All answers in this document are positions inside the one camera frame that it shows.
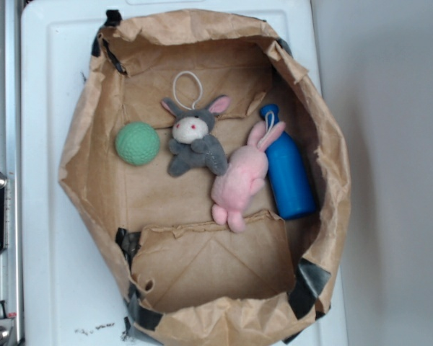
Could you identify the green dimpled foam ball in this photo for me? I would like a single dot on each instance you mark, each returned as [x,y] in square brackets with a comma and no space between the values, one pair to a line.
[137,143]

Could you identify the pink plush bunny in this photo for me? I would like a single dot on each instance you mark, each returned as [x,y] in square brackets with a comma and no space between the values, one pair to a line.
[245,176]

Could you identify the blue plastic bottle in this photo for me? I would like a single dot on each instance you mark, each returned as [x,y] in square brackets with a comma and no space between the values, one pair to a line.
[286,171]

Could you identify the brown paper bag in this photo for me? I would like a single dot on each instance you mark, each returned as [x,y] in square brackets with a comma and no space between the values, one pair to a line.
[185,279]

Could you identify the white plastic table panel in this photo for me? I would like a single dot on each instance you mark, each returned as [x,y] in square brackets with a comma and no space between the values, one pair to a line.
[70,296]

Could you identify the grey plush bunny keychain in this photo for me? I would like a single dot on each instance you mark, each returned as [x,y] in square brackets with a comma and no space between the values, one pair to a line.
[192,144]

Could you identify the aluminium frame rail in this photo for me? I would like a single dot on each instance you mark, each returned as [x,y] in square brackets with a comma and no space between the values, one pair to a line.
[12,316]

